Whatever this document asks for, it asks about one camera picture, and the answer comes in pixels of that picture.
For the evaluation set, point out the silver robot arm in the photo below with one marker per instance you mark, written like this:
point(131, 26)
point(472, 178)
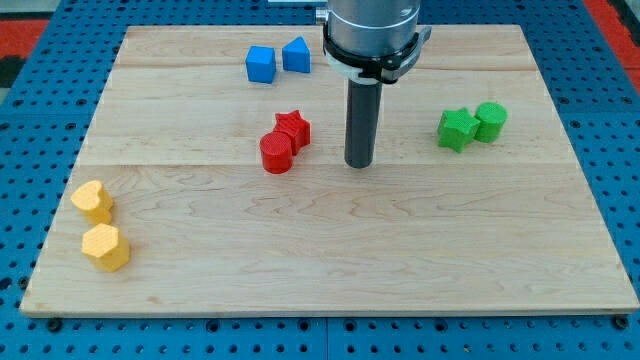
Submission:
point(372, 27)

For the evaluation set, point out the red circle block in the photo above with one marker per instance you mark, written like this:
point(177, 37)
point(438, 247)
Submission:
point(276, 152)

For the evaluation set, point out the red star block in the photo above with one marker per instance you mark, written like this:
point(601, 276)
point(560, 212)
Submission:
point(295, 127)

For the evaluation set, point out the green star block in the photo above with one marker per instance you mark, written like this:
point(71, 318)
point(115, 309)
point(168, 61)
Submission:
point(456, 129)

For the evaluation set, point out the green circle block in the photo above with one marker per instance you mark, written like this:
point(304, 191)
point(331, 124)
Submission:
point(492, 116)

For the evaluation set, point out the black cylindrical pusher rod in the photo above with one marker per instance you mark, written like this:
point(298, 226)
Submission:
point(363, 106)

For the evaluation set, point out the wooden board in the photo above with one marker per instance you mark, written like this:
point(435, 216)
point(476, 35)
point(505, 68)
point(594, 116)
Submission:
point(503, 228)

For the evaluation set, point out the blue triangle block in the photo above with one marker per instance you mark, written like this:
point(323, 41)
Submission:
point(296, 56)

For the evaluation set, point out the blue cube block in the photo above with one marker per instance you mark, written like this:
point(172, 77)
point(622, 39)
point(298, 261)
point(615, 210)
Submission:
point(261, 64)

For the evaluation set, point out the yellow hexagon block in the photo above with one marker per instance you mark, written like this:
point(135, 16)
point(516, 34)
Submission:
point(106, 247)

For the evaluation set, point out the yellow heart block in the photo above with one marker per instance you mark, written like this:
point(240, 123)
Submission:
point(94, 202)

